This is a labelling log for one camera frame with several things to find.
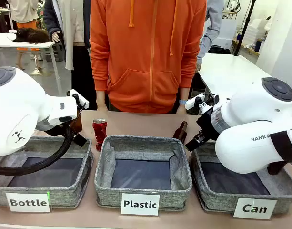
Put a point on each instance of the white background table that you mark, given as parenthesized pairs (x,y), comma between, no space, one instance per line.
(22,45)

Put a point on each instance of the person's left forearm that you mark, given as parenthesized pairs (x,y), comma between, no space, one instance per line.
(184,93)

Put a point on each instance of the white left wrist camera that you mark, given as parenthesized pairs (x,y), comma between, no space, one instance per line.
(81,101)

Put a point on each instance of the bystander in orange shorts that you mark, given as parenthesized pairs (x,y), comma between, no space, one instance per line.
(25,14)

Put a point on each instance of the blue band smartwatch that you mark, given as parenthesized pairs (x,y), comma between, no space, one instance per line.
(182,102)

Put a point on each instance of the person's right hand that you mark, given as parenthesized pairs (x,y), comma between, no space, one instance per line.
(102,108)

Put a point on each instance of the white Can label sign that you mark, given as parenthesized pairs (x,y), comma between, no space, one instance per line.
(254,208)

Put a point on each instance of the black plush cat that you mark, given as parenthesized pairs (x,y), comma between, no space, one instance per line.
(31,35)

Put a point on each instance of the white Bottle label sign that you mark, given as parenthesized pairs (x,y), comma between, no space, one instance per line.
(29,202)

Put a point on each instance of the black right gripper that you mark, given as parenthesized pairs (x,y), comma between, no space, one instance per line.
(207,124)

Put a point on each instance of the person in orange hoodie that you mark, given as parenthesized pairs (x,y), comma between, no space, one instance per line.
(148,71)

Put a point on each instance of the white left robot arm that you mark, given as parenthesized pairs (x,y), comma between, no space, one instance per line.
(17,107)

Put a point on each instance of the dark blue flask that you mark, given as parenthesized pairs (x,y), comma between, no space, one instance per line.
(258,45)

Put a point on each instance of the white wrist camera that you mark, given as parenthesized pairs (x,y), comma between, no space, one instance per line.
(81,101)
(192,102)

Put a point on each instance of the crushed red soda can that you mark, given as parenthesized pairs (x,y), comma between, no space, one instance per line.
(99,133)

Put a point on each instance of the person's left hand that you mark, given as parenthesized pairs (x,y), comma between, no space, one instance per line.
(181,109)

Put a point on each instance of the black bag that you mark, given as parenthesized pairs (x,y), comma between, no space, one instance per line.
(219,49)

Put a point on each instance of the grey fabric plastic basket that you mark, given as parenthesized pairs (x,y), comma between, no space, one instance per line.
(105,183)

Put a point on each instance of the black tripod pole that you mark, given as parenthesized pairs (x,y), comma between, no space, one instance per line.
(243,28)

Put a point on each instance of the white Plastic label sign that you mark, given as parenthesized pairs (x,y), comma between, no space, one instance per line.
(139,204)

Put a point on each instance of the large white side table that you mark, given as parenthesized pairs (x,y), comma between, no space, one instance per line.
(231,71)

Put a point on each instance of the grey fabric can basket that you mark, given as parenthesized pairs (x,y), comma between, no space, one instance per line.
(217,200)

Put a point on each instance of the bystander in grey shirt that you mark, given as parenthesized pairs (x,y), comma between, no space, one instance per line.
(212,23)

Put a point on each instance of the person's right forearm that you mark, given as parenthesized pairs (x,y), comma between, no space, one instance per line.
(101,99)

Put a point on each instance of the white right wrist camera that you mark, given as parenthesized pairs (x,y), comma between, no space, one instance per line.
(192,102)

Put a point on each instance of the grey fabric bottle basket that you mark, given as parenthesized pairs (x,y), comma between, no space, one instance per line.
(69,190)

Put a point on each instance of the white storage boxes stack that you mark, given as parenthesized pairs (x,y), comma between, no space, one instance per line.
(255,29)

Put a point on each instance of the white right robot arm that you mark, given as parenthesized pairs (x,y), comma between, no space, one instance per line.
(243,148)

